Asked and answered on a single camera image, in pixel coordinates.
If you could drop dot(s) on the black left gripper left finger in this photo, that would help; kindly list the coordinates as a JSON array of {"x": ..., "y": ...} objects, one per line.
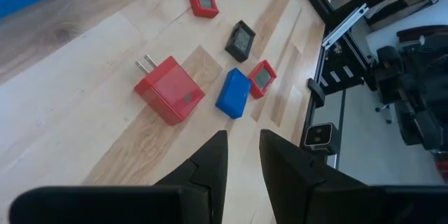
[{"x": 206, "y": 175}]

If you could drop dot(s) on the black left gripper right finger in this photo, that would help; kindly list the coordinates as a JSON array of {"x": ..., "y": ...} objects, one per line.
[{"x": 290, "y": 178}]

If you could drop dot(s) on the blue tray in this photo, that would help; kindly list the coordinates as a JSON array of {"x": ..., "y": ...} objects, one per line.
[{"x": 234, "y": 92}]

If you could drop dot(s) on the red tray front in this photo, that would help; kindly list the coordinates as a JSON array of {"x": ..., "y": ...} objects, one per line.
[{"x": 262, "y": 78}]

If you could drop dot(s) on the black digital clock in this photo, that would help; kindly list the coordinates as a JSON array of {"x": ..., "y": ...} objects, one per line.
[{"x": 240, "y": 41}]

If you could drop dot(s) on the black clamp foot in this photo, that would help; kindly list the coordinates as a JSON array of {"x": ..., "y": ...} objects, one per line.
[{"x": 316, "y": 92}]

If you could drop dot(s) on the black cabinet with white labels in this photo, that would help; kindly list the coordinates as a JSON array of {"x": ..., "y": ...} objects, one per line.
[{"x": 336, "y": 63}]

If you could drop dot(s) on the silver aluminium extrusion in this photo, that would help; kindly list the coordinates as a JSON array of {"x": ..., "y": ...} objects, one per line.
[{"x": 344, "y": 26}]

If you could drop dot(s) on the small black table camera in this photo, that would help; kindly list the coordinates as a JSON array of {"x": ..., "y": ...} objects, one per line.
[{"x": 320, "y": 137}]

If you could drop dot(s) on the red wall charger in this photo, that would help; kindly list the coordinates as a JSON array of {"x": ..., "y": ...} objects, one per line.
[{"x": 171, "y": 91}]

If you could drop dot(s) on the black table frame rail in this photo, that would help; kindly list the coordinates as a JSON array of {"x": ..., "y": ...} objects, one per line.
[{"x": 315, "y": 3}]

